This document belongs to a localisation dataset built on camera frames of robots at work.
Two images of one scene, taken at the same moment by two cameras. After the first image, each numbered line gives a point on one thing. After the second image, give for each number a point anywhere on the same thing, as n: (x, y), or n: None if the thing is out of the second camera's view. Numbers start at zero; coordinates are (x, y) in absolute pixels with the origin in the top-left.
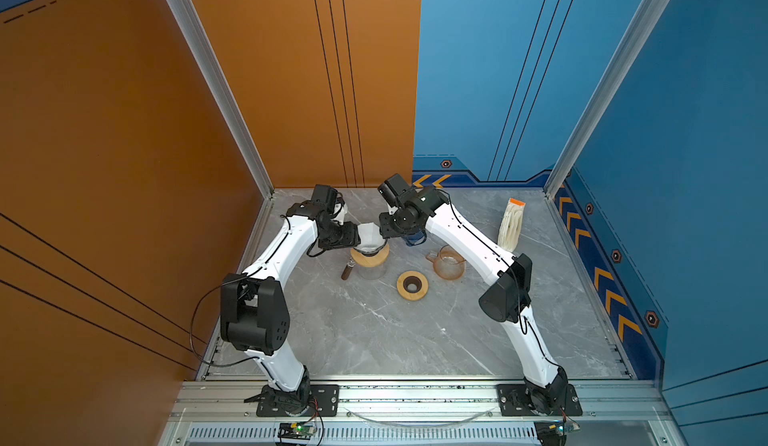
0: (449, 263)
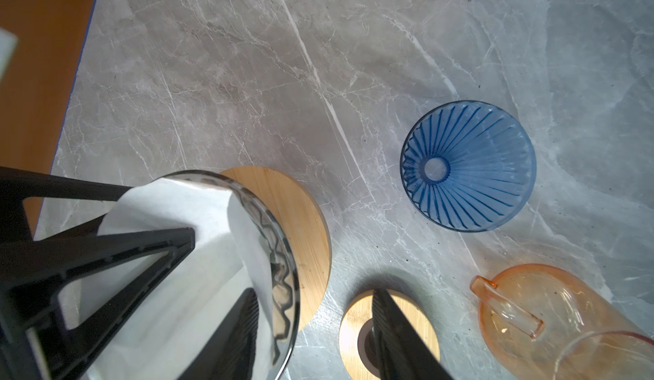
0: (543, 323)
